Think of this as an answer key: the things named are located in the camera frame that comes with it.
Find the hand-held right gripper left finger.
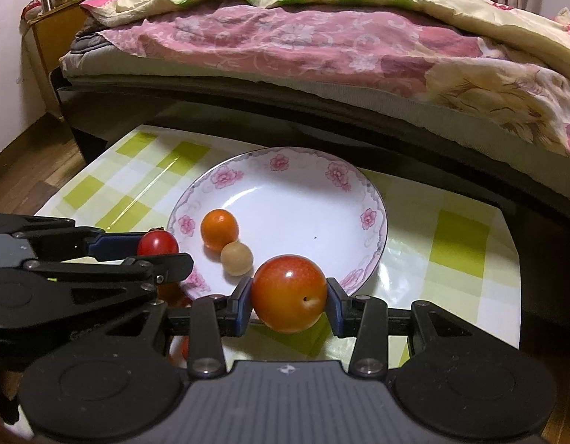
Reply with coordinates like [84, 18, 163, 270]
[102, 277, 254, 379]

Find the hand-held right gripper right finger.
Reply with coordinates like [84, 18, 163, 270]
[326, 277, 482, 379]

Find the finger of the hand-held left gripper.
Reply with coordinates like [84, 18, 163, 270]
[17, 215, 142, 262]
[23, 252, 194, 330]

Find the large orange-red tomato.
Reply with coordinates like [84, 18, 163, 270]
[251, 254, 328, 334]

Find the white floral plate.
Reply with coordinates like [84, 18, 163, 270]
[167, 147, 390, 307]

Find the tan longan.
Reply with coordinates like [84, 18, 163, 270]
[220, 242, 254, 277]

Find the green checkered tablecloth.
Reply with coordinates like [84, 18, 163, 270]
[33, 122, 522, 380]

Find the grey mattress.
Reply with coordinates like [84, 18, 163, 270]
[58, 48, 570, 158]

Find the grey folded cloth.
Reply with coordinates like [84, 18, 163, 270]
[71, 28, 111, 55]

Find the wooden nightstand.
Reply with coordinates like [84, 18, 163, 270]
[21, 0, 105, 122]

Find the pink floral blanket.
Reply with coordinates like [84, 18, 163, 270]
[79, 0, 570, 158]

